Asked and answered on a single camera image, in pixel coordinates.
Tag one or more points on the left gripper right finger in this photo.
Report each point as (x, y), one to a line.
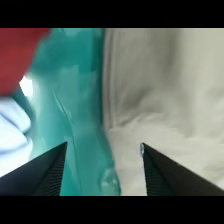
(170, 178)

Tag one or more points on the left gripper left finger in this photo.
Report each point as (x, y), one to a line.
(36, 176)

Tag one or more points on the white garment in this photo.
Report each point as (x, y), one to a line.
(11, 133)

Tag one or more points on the beige garment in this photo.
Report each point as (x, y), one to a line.
(166, 86)

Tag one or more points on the red garment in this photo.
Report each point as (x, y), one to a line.
(16, 56)

